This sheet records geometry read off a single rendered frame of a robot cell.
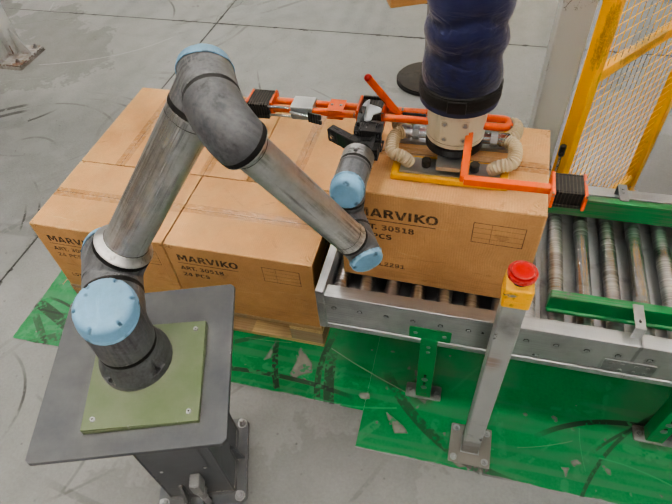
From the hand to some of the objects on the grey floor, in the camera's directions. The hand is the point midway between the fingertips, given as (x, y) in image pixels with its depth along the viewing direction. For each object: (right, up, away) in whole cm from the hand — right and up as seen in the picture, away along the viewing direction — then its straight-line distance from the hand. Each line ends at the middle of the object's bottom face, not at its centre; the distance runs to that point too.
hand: (366, 112), depth 165 cm
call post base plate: (+41, -115, +40) cm, 128 cm away
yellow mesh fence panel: (+112, -31, +108) cm, 158 cm away
